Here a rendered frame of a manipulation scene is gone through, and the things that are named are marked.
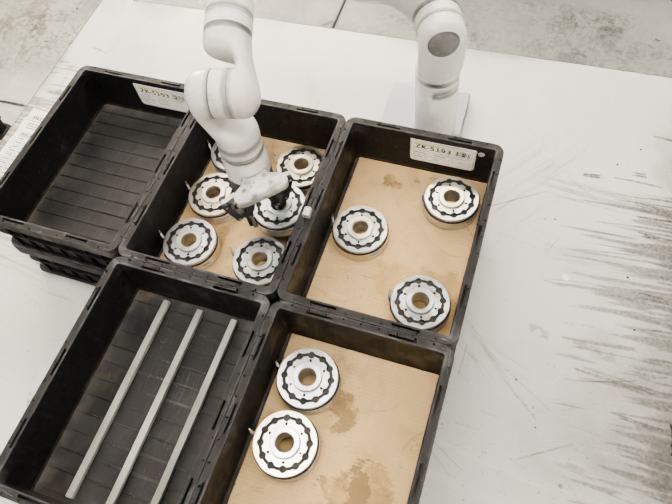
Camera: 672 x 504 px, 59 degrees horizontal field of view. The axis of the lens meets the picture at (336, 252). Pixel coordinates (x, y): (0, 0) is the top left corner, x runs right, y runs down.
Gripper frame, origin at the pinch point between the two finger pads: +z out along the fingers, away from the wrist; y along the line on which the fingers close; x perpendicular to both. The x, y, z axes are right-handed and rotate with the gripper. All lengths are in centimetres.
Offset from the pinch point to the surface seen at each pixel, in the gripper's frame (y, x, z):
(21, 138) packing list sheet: 44, -63, 17
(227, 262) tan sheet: 10.1, 3.6, 4.4
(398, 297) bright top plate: -13.8, 26.4, 1.4
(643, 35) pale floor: -181, -63, 87
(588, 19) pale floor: -168, -82, 87
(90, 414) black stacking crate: 41.2, 19.4, 4.5
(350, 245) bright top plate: -11.3, 13.2, 1.4
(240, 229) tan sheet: 5.2, -2.0, 4.4
